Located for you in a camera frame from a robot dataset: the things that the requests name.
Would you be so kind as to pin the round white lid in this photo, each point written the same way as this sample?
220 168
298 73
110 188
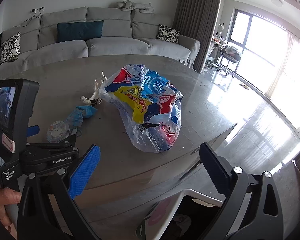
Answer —
58 131

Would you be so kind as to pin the black swivel chair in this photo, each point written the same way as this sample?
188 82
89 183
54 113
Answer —
230 55

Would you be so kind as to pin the white shelf rack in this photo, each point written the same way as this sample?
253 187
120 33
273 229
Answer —
218 40

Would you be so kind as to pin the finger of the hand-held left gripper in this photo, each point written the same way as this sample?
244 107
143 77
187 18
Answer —
33 131
52 144

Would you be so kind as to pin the black framed window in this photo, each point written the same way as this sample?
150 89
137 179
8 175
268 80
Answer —
242 30

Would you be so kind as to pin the grey sofa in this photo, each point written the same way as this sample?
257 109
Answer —
115 45

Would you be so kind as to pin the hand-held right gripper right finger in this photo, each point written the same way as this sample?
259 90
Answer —
215 170

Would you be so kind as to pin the teal cushion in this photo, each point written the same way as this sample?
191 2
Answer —
80 31

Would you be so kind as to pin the printed clear plastic bag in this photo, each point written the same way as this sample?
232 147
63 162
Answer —
145 110

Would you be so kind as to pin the white plush toy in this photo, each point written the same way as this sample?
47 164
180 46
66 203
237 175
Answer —
130 5

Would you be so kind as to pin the round ceiling lamp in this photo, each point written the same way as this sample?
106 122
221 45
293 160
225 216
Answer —
276 0

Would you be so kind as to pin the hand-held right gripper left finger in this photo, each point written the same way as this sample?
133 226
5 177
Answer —
85 171

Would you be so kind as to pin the white plastic bracket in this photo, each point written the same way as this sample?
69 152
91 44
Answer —
95 93

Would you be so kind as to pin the white trash bin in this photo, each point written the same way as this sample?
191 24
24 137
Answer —
165 205

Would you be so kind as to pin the wall socket with charger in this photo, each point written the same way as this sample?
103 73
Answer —
37 9

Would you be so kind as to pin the blue crumpled glove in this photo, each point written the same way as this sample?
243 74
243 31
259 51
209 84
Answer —
86 111

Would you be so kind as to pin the pair of slippers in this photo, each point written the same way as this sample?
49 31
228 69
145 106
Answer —
245 86

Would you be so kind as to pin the person's left hand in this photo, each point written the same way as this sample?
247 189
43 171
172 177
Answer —
3 198

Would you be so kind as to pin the white sheer curtain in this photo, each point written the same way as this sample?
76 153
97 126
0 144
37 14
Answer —
292 75

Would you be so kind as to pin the brown curtain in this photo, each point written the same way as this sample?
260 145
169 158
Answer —
197 17

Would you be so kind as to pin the large floral cushion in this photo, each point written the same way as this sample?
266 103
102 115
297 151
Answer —
10 47

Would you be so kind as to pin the small floral cushion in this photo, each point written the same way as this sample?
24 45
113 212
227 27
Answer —
168 33

